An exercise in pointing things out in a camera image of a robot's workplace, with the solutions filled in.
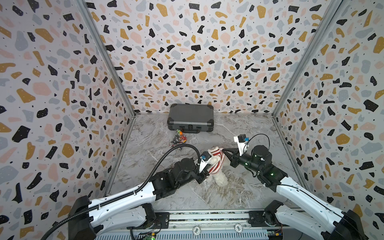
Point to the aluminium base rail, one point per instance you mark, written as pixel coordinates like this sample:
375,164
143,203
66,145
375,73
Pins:
245,224

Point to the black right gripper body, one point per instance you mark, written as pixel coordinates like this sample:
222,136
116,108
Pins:
235,159

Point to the bag of colourful small parts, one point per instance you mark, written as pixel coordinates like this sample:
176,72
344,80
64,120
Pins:
179,138

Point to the dark grey hard case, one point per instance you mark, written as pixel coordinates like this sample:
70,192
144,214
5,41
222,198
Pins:
191,119

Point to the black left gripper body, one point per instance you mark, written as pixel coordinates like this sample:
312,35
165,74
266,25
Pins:
201,173

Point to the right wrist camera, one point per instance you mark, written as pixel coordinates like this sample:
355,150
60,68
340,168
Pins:
242,143

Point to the white teddy bear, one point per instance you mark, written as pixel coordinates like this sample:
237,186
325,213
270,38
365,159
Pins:
220,178

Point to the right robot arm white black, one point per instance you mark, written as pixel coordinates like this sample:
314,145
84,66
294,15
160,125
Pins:
318,219

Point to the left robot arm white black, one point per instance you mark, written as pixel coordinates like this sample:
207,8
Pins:
132,208

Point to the red white striped knitted sweater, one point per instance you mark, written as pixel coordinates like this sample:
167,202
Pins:
216,161

